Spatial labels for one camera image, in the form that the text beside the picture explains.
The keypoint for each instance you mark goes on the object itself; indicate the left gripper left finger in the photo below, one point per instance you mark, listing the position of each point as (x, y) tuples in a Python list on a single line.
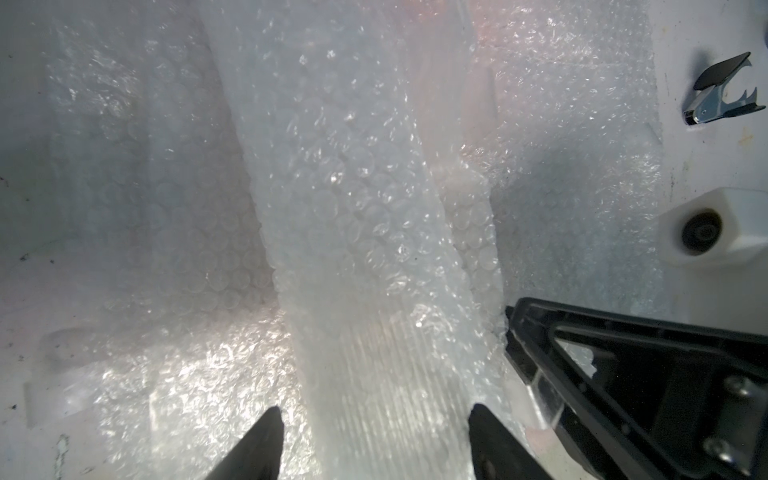
[(257, 455)]

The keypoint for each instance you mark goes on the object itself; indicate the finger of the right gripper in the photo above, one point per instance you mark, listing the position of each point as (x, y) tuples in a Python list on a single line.
[(647, 399)]

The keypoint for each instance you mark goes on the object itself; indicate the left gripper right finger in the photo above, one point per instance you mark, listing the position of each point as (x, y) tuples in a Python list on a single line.
[(496, 453)]

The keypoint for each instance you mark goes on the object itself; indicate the clear bubble wrap sheet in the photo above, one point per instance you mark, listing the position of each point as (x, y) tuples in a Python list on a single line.
[(175, 340), (573, 151)]

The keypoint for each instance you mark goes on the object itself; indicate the bubble vase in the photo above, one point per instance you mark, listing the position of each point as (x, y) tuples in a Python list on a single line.
[(346, 113)]

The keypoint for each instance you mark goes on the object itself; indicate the small black metal clip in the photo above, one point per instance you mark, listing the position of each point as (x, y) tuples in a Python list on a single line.
[(709, 104)]

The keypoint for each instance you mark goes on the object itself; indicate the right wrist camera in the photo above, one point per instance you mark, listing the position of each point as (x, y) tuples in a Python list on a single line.
[(721, 228)]

